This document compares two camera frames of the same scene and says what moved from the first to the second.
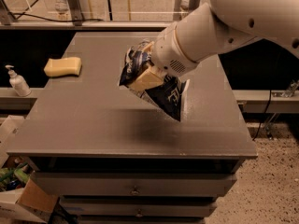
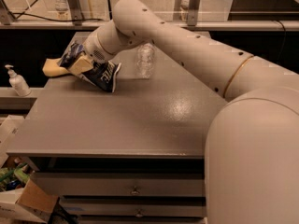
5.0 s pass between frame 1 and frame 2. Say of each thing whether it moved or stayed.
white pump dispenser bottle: stayed
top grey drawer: stayed
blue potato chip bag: moved
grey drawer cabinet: stayed
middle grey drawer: stayed
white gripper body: moved
